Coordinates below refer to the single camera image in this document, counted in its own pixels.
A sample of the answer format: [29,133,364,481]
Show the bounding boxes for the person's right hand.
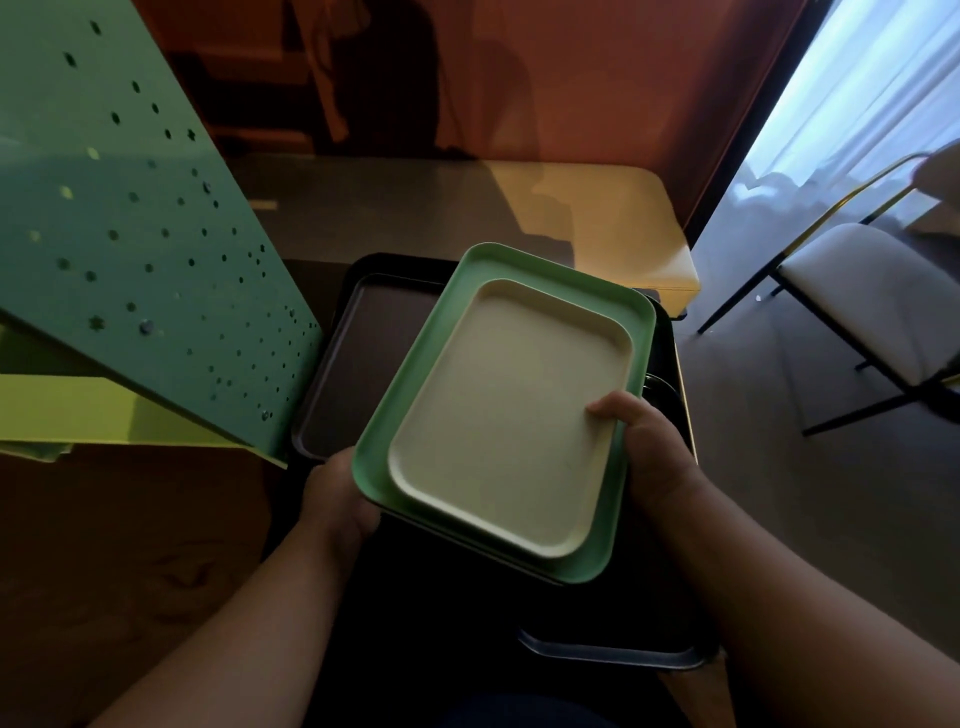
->
[584,389,710,526]

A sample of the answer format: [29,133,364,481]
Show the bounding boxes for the person's left hand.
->
[299,447,382,560]

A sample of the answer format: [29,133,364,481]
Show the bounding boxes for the dark brown tray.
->
[290,271,451,463]

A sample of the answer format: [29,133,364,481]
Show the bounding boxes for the small pale cream tray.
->
[386,278,637,561]

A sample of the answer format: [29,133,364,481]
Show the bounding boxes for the green tray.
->
[350,241,658,586]

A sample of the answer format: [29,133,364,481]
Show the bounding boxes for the green perforated metal shelf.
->
[0,0,325,470]

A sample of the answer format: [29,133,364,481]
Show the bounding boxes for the person's right forearm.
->
[659,464,960,728]

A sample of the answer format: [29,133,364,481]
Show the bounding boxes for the person's left forearm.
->
[89,517,361,728]

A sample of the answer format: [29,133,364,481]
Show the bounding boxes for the person's dark trousers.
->
[442,693,616,728]

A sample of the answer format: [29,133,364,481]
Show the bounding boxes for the white cushioned metal chair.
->
[697,138,960,439]

